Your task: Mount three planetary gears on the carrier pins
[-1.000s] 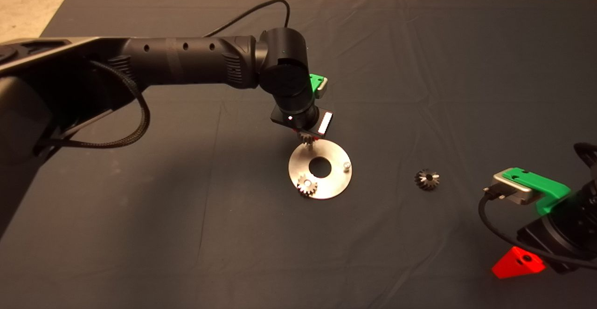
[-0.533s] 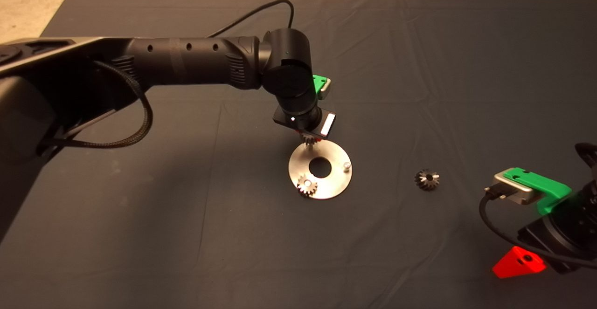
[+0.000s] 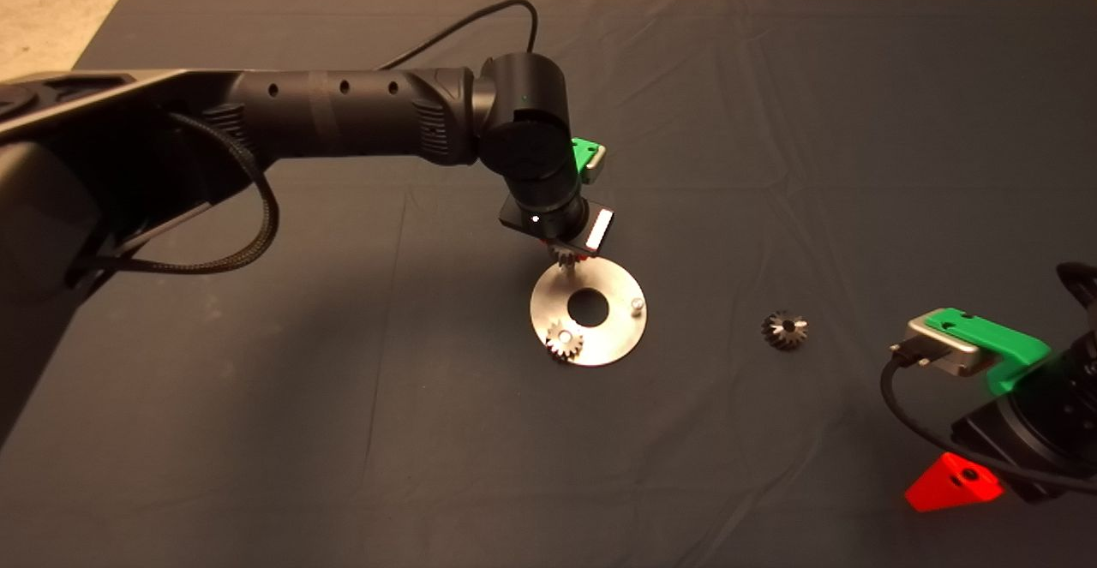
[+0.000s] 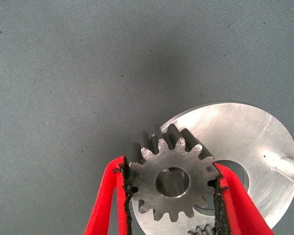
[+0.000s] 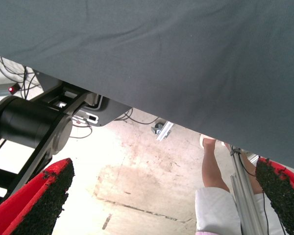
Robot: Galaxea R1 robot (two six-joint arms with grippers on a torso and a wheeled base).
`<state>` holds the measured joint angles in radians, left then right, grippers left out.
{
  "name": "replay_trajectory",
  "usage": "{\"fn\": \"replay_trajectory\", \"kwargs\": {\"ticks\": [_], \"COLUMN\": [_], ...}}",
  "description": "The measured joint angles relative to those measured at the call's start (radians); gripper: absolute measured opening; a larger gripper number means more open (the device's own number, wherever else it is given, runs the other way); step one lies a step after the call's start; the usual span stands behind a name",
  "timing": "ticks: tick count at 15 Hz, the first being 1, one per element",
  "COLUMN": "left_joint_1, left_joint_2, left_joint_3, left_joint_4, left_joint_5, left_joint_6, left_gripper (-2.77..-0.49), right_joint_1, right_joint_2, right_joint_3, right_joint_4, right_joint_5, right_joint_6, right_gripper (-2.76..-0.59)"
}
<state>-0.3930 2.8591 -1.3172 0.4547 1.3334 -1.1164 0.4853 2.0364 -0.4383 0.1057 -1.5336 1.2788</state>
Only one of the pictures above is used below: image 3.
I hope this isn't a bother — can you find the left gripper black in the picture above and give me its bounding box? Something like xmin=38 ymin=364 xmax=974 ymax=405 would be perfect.
xmin=500 ymin=194 xmax=616 ymax=261

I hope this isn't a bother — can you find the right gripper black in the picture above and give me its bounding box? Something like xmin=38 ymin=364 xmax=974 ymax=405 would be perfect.
xmin=905 ymin=366 xmax=1084 ymax=512

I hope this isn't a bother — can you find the round metal carrier plate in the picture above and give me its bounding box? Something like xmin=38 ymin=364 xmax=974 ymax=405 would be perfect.
xmin=530 ymin=258 xmax=648 ymax=368

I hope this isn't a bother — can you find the dark grey table cloth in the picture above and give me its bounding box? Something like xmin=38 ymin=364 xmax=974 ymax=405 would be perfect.
xmin=0 ymin=0 xmax=1097 ymax=568

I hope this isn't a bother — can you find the left green camera mount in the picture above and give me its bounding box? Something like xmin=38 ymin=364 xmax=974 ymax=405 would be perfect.
xmin=571 ymin=137 xmax=602 ymax=183

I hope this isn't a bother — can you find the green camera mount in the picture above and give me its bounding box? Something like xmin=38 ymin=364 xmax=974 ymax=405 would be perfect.
xmin=926 ymin=308 xmax=1052 ymax=396
xmin=571 ymin=137 xmax=602 ymax=183

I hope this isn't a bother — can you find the right silver camera box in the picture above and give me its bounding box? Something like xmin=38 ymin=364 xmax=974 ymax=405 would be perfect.
xmin=906 ymin=315 xmax=982 ymax=378

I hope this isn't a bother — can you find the right green camera mount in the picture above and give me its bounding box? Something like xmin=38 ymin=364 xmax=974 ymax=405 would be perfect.
xmin=926 ymin=308 xmax=1052 ymax=396

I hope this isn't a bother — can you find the left thin black camera cable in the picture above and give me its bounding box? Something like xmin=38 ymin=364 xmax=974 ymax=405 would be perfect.
xmin=377 ymin=0 xmax=540 ymax=72

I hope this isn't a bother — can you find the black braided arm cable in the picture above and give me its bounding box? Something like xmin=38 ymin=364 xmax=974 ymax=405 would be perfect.
xmin=67 ymin=111 xmax=280 ymax=276

